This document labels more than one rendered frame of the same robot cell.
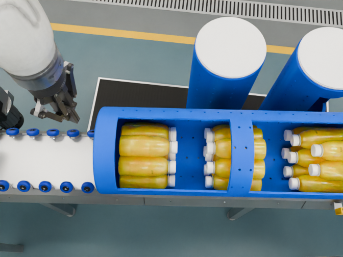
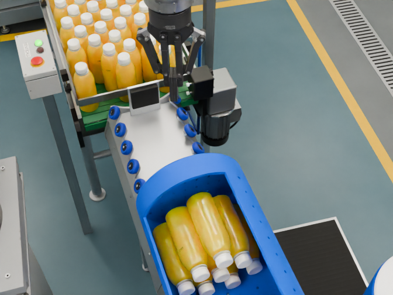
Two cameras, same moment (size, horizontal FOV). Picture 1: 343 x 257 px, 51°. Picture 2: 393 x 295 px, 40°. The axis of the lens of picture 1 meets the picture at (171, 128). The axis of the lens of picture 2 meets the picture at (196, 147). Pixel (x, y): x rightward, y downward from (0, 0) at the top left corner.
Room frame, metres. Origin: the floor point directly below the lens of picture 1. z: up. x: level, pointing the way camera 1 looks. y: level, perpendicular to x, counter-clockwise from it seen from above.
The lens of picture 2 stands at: (0.10, -0.52, 2.24)
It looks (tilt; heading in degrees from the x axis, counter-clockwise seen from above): 51 degrees down; 71
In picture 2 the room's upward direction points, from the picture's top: 1 degrees clockwise
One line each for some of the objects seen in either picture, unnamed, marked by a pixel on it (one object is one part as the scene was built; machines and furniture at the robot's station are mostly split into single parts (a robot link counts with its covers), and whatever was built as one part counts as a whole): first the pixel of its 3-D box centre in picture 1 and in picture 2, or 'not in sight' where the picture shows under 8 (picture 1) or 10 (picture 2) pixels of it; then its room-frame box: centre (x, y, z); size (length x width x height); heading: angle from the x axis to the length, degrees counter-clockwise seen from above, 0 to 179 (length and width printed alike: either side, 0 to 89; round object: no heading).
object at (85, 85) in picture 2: not in sight; (85, 88); (0.16, 0.78, 0.98); 0.07 x 0.07 x 0.17
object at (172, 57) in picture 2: not in sight; (165, 69); (0.43, 0.78, 0.98); 0.07 x 0.07 x 0.17
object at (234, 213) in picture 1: (242, 208); not in sight; (0.28, -0.39, 0.31); 0.06 x 0.06 x 0.63; 1
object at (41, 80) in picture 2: not in sight; (38, 64); (0.03, 0.86, 1.05); 0.20 x 0.10 x 0.10; 91
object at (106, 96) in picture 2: not in sight; (138, 88); (0.33, 0.74, 0.96); 0.40 x 0.01 x 0.03; 1
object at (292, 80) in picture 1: (294, 104); not in sight; (0.76, -0.62, 0.59); 0.28 x 0.28 x 0.88
